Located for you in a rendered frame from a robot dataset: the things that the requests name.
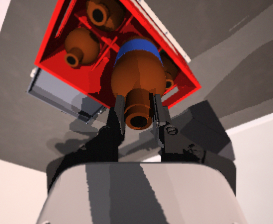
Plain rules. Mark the brown round bottle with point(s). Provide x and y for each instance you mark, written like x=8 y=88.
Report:
x=82 y=46

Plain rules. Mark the brown bottle with blue band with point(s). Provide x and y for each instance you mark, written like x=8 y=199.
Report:
x=138 y=74

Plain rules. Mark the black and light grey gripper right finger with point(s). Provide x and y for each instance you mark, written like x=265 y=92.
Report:
x=174 y=145

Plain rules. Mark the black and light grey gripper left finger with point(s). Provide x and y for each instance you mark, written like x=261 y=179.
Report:
x=102 y=148

